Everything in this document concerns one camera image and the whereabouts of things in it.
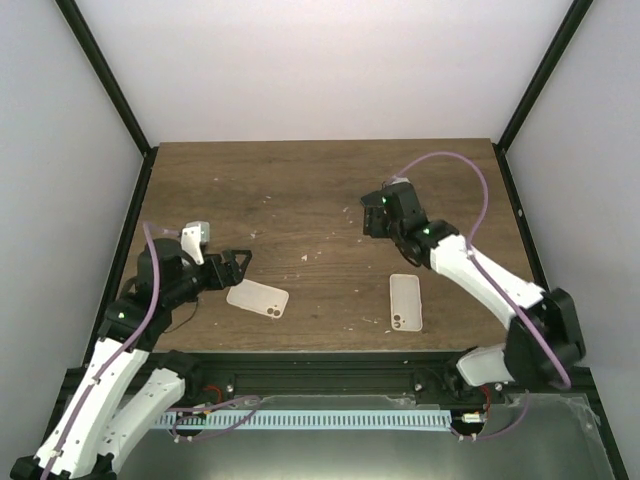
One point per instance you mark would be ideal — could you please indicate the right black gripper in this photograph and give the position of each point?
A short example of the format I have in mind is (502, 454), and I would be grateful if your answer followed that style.
(372, 225)

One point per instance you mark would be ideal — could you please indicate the metal sheet front plate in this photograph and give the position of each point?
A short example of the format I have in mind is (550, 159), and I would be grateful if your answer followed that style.
(532, 437)

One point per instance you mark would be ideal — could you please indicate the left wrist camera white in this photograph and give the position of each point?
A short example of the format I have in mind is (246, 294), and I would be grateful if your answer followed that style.
(195, 236)

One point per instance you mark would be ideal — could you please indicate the left black frame post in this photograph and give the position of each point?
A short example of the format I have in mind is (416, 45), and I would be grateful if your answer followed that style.
(83, 34)

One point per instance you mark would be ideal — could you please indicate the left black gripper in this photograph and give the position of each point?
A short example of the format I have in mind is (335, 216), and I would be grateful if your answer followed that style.
(221, 281)

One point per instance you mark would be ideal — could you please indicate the light blue slotted cable duct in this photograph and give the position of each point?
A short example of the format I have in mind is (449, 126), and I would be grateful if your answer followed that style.
(401, 420)

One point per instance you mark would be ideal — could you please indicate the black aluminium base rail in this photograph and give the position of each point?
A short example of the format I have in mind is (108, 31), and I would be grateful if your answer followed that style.
(420, 375)

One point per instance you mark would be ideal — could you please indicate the beige phone case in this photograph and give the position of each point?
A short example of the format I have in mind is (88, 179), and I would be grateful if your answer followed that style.
(258, 298)
(405, 303)

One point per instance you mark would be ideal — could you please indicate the black frame post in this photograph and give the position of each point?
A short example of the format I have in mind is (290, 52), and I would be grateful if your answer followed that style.
(561, 40)
(83, 34)

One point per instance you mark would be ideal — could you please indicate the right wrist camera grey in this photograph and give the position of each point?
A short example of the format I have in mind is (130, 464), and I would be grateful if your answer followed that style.
(395, 180)

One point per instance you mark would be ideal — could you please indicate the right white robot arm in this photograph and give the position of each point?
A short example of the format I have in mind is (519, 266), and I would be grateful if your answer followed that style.
(543, 336)

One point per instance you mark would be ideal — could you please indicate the right black frame post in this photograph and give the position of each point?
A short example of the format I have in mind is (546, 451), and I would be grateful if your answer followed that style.
(561, 40)

